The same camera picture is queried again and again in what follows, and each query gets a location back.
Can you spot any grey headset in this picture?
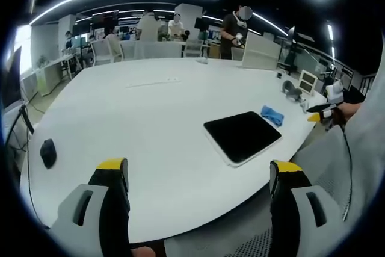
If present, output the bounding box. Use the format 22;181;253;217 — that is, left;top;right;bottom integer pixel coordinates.
281;79;305;102

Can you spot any person's right hand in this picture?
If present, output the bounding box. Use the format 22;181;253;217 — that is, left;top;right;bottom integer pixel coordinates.
337;102;364;126

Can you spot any small white framed stand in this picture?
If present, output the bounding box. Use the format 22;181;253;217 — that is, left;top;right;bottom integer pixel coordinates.
298;69;318;97

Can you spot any dark computer monitor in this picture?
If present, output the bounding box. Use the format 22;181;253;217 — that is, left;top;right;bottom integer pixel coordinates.
1;45;23;111

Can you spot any black monitor cable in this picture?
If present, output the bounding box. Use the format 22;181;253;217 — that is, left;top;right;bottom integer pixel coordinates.
5;103;51;228

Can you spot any white office chair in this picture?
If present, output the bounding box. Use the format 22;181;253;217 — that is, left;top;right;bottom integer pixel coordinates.
182;38;205;58
89;39;116;67

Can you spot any blue cleaning cloth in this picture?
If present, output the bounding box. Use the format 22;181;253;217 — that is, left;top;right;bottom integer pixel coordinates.
260;105;285;127

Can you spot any white side desk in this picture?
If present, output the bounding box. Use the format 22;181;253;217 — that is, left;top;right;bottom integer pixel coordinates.
29;54;76;97

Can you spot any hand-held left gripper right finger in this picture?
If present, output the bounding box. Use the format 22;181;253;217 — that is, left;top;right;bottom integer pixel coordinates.
269;159;335;257

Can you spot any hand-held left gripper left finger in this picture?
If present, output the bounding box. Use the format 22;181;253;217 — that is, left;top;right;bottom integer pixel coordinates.
49;157;132;257

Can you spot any person's left hand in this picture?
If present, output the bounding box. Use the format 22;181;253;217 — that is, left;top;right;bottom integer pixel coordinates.
130;246;159;257

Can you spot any white upright panel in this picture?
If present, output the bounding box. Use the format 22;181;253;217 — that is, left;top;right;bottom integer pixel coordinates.
241;33;279;70

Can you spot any grey mesh office chair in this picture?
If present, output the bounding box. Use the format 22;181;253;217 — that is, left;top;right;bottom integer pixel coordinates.
164;129;355;257

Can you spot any black computer mouse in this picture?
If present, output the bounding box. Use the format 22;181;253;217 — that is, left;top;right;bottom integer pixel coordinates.
40;138;58;170

